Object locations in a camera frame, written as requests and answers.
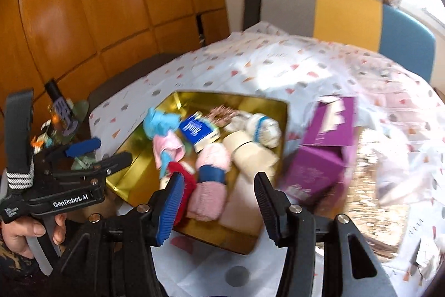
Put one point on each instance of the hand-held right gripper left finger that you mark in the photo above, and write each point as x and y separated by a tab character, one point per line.
170	210

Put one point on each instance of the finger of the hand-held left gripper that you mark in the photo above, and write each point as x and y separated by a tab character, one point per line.
83	146
111	163

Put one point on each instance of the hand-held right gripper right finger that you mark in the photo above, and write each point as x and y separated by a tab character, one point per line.
269	206

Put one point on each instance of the red knitted doll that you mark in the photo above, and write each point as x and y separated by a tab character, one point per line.
186	185

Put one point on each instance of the beige bandage roll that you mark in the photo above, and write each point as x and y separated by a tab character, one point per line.
243	151

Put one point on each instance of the blue plush toy pink dress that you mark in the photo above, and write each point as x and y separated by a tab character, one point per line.
160	123

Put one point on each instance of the blue tissue packet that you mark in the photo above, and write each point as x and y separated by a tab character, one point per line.
198	131

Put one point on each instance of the gold tin box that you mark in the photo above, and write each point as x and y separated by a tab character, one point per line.
208	102

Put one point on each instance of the person's left forearm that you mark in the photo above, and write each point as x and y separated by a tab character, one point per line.
10	265

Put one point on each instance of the person's left hand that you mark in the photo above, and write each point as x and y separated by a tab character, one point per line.
17	232

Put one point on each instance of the green glass dish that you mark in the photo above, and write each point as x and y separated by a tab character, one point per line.
80	109

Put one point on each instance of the pink yarn skein blue band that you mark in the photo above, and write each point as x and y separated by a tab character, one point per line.
208	199

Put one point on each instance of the purple cardboard box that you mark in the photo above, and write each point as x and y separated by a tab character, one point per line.
313	168

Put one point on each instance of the black bottle purple label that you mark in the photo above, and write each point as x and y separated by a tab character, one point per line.
55	91

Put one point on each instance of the white yarn ball blue band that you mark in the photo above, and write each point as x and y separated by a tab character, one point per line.
267	130

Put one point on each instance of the small white yarn ball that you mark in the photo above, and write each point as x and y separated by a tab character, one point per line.
238	123

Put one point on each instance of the pink metallic ribbon bundle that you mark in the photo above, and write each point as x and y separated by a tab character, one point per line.
219	114

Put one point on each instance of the gold embossed tin lid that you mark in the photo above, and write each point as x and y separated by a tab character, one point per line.
379	192

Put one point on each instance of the patterned white tablecloth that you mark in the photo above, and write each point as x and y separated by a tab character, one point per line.
278	67

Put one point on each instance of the wooden wardrobe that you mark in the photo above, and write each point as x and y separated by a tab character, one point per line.
104	4

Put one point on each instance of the white paper scrap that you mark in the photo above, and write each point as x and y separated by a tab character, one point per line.
420	258

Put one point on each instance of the grey yellow blue sofa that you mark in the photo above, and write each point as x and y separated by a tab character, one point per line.
347	15

